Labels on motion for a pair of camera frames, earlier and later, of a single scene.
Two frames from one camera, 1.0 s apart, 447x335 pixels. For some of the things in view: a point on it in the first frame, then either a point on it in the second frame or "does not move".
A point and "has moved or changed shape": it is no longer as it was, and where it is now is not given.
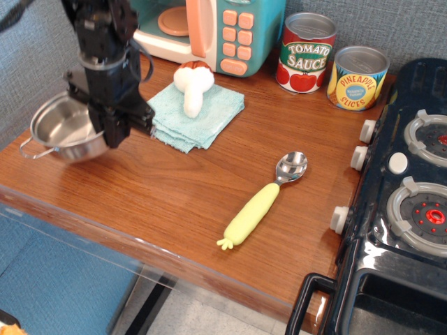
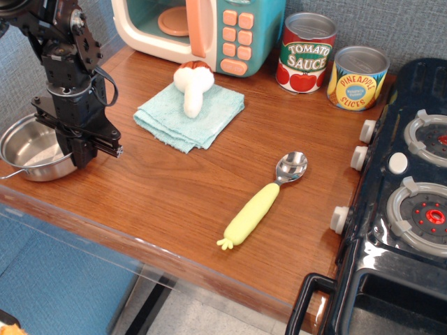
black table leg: [151, 307] does not move
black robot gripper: [111, 86] to [78, 107]
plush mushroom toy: [192, 78] does not move
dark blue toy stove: [391, 273] does not move
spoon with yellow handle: [290, 167] does not move
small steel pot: [63, 123] has moved or changed shape
